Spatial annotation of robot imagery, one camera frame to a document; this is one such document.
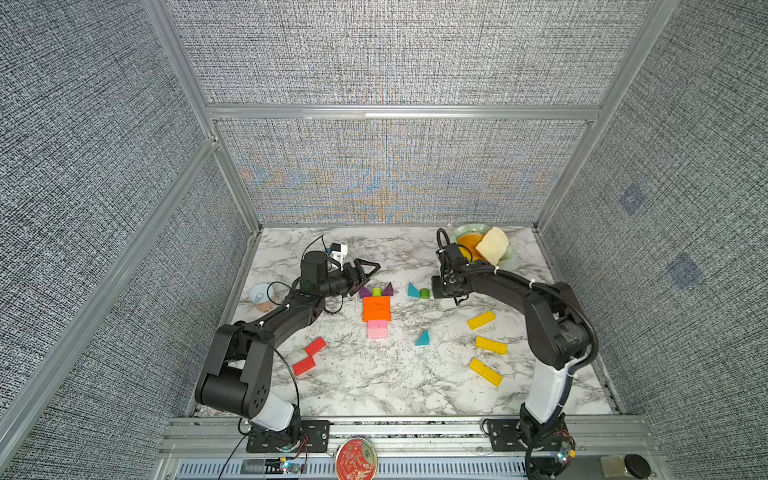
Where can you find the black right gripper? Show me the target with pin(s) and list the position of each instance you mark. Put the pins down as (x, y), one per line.
(436, 292)

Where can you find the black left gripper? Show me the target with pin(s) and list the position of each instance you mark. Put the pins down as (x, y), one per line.
(361, 263)

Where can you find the orange rectangle block top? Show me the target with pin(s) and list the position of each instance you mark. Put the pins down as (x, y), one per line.
(376, 299)

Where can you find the orange rectangle block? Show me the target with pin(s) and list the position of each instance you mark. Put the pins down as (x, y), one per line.
(376, 299)
(371, 309)

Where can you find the teal triangle block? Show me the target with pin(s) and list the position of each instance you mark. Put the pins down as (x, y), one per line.
(413, 291)
(423, 339)

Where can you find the pink rectangle block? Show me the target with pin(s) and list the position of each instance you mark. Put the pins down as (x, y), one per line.
(377, 324)
(376, 334)

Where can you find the yellow rectangle block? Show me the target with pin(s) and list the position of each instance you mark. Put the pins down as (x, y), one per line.
(491, 345)
(481, 320)
(486, 372)

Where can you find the orange rectangle block diagonal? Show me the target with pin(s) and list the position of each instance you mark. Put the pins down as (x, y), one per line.
(376, 317)

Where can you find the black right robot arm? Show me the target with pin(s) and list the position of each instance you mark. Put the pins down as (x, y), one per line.
(559, 335)

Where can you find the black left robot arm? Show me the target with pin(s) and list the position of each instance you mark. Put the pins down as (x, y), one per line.
(236, 376)

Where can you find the orange round food toy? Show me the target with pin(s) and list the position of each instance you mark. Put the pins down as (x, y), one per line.
(468, 246)

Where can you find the beige bread slice toy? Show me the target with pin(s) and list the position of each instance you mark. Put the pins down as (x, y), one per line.
(493, 246)

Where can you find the green glass plate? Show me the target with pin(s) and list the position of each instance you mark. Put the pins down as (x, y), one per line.
(482, 228)

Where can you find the red rectangle block upper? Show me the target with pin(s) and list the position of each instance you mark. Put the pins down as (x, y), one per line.
(315, 347)

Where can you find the red rectangle block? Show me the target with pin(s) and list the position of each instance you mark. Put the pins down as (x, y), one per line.
(304, 366)
(315, 347)

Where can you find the white round object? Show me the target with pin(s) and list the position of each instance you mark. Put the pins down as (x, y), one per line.
(261, 296)

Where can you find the red rectangle block lower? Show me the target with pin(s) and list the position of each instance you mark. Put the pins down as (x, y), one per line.
(304, 366)

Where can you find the red round tin lid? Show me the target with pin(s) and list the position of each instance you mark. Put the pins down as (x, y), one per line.
(356, 459)

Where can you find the black knob on box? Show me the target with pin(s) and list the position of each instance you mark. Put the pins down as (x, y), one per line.
(629, 466)

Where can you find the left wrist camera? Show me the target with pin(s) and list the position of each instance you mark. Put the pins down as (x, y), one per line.
(337, 252)

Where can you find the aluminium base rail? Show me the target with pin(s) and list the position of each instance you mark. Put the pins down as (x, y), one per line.
(410, 447)

